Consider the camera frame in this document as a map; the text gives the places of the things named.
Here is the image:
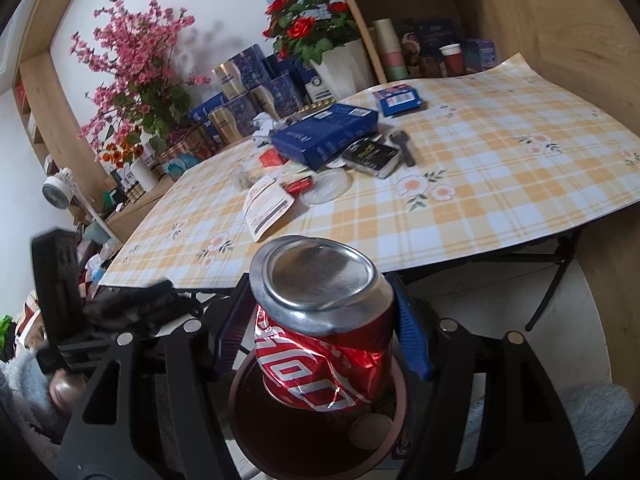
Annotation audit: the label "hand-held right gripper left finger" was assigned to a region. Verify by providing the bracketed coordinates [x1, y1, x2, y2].
[55, 274, 258, 480]

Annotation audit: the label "red rose plant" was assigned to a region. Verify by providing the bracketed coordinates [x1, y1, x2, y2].
[262, 0, 359, 67]

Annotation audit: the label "flat blue box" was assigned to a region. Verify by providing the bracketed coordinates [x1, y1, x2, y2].
[189, 91, 226, 124]

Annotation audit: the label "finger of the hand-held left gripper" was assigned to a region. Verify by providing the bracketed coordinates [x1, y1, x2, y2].
[82, 280, 203, 335]

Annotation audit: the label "grey fluffy cloth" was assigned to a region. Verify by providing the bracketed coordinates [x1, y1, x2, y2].
[554, 382, 637, 442]
[0, 345, 57, 441]

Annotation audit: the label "blue snack packet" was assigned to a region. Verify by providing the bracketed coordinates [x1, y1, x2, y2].
[372, 83, 427, 118]

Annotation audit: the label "crushed red drink can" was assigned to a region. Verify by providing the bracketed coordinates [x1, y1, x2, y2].
[248, 235, 397, 413]

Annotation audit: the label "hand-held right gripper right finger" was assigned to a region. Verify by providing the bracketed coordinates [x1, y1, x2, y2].
[385, 271, 587, 480]

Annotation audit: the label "clear plastic bag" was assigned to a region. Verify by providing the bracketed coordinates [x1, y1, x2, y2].
[229, 160, 266, 192]

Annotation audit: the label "pink blossom branches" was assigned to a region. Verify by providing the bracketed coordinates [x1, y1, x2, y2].
[70, 0, 213, 161]

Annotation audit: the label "crumpled white paper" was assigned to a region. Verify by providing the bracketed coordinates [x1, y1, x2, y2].
[251, 112, 287, 148]

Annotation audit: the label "striped wire basket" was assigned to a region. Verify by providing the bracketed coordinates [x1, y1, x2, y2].
[157, 127, 222, 176]

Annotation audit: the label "clear plastic lid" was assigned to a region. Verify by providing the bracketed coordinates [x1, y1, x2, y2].
[299, 167, 349, 206]

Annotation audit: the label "red cup with white rim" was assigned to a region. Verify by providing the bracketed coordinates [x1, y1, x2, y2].
[439, 44, 469, 77]

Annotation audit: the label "white and blue carton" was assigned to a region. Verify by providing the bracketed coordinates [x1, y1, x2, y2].
[305, 75, 337, 104]

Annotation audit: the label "blue patterned tin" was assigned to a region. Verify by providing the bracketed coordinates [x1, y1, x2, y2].
[212, 44, 267, 101]
[250, 72, 307, 121]
[207, 95, 257, 144]

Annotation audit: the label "teal round container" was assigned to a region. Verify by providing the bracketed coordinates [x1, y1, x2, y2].
[167, 157, 202, 182]

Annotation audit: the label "brown cup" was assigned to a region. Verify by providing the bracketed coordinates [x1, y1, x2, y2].
[417, 55, 444, 79]

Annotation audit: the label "dark blue book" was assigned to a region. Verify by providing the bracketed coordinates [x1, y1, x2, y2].
[415, 20, 461, 57]

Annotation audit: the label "stack of pastel paper cups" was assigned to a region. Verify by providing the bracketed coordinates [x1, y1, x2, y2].
[372, 17, 409, 81]

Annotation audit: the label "orange flowers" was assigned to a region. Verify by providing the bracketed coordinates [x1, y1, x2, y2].
[99, 140, 147, 172]

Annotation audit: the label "white flower pot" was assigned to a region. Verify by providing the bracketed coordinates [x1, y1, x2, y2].
[309, 39, 376, 103]

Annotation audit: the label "pile of mixed clothes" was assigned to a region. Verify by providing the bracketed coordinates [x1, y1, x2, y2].
[75, 230, 123, 288]

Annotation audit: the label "wooden shelf unit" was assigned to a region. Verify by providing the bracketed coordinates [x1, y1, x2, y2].
[10, 0, 640, 391]

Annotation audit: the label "white vase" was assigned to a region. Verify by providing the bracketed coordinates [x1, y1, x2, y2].
[127, 155, 159, 194]

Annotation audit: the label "dark red waste bin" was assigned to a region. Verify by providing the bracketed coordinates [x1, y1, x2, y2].
[227, 350, 416, 477]

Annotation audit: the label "black tissue pack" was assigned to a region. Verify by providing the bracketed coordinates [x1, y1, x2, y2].
[341, 138, 401, 179]

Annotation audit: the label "black bottle opener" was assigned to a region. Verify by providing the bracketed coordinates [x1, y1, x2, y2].
[389, 130, 417, 167]

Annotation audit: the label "large blue cardboard box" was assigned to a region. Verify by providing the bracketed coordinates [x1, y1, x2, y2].
[270, 103, 379, 172]

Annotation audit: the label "dark book with moon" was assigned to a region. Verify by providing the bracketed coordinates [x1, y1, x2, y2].
[392, 19, 422, 78]

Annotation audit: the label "small white fan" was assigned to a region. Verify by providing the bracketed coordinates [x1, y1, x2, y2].
[41, 170, 81, 209]

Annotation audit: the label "white printed packaging card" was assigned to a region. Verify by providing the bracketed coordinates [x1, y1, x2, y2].
[243, 176, 297, 242]

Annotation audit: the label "purple blue box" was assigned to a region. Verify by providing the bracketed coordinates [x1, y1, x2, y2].
[462, 37, 499, 74]

